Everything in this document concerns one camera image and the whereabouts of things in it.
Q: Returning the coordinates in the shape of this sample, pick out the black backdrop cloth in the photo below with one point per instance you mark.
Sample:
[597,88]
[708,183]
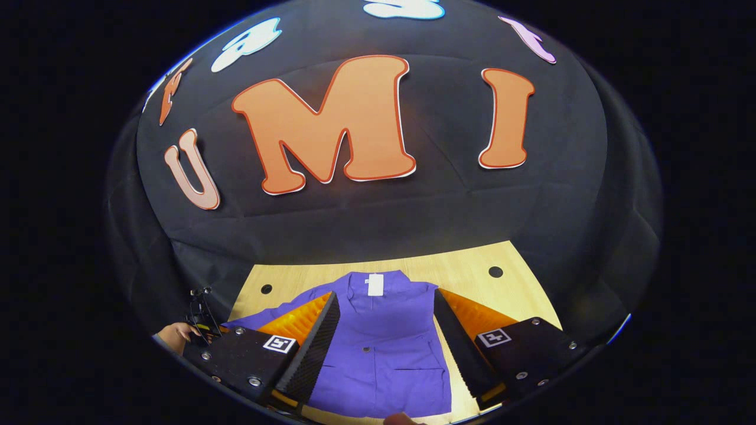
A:
[378,218]

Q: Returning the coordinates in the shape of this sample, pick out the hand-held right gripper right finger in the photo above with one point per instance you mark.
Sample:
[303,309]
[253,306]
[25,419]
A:
[458,348]

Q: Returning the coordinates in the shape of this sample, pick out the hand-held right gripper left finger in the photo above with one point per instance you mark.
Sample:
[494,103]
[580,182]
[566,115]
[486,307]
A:
[313,348]

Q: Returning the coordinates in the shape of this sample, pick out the white panel edge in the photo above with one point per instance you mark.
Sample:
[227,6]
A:
[619,329]

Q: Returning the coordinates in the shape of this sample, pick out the purple shirt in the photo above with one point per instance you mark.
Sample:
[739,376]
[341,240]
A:
[384,354]

